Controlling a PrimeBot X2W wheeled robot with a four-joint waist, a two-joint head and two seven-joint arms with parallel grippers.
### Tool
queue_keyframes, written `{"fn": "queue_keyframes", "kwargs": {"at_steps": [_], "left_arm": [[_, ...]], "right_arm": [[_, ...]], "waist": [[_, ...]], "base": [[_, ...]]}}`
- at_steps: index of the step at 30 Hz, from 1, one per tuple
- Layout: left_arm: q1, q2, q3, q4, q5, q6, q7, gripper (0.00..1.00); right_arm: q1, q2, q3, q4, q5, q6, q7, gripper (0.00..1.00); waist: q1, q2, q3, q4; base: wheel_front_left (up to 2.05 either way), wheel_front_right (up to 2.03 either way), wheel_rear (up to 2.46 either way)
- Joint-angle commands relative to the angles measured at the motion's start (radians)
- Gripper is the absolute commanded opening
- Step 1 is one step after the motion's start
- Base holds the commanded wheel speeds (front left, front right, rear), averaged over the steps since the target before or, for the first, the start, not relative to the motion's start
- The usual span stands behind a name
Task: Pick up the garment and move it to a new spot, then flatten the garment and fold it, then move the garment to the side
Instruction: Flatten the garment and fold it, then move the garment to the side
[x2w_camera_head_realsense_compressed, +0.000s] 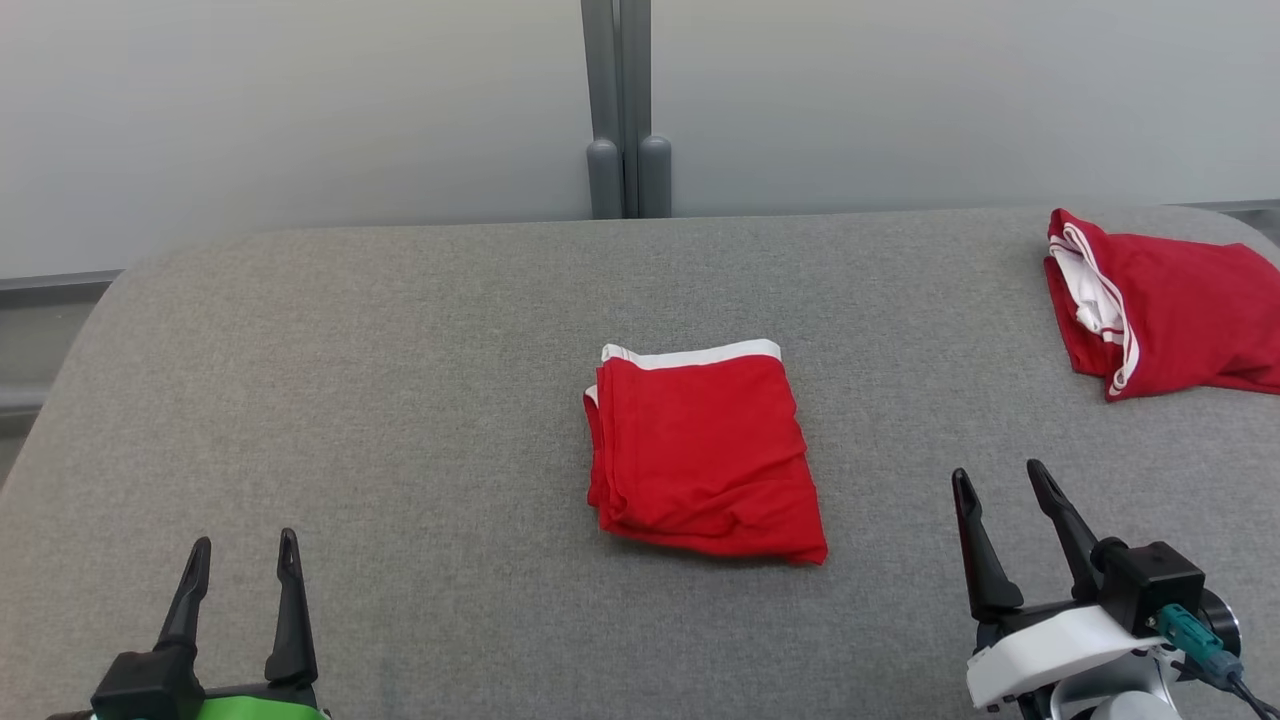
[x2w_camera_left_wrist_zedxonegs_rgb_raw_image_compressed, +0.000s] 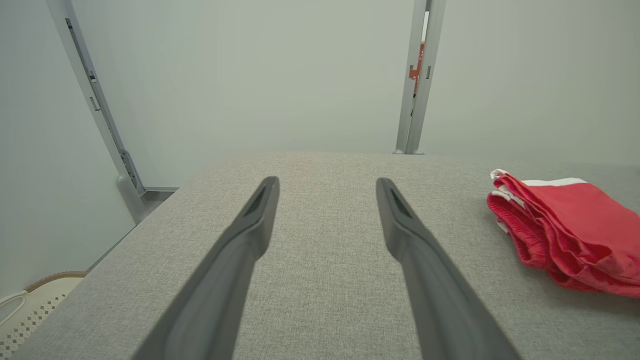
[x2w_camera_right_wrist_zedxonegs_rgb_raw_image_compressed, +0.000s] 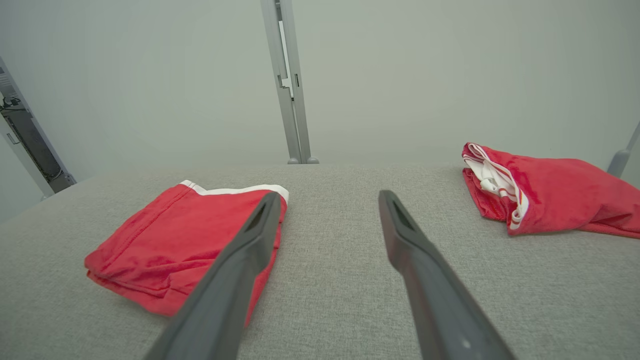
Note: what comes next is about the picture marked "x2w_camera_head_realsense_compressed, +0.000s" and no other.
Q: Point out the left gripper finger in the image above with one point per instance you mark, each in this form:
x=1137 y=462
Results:
x=292 y=620
x=185 y=600

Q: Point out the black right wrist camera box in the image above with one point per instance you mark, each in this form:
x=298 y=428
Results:
x=1155 y=585

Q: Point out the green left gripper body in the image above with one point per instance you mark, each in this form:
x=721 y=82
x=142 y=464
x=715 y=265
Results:
x=260 y=708

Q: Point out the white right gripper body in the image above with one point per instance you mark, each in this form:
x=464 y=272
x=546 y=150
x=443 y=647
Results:
x=1060 y=650

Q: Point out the red basketball jersey white sleeves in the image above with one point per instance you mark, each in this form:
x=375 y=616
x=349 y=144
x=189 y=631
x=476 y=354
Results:
x=1190 y=310

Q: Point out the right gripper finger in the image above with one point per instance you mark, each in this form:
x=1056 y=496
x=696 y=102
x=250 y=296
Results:
x=980 y=570
x=1070 y=540

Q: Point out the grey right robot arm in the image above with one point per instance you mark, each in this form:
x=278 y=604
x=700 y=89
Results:
x=1120 y=705

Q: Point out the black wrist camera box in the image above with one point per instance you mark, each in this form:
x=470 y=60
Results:
x=1155 y=585
x=150 y=685

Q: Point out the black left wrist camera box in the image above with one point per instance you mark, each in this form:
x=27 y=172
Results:
x=150 y=685

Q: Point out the red shorts white trim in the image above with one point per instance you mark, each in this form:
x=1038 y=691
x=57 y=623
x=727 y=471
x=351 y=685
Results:
x=700 y=460

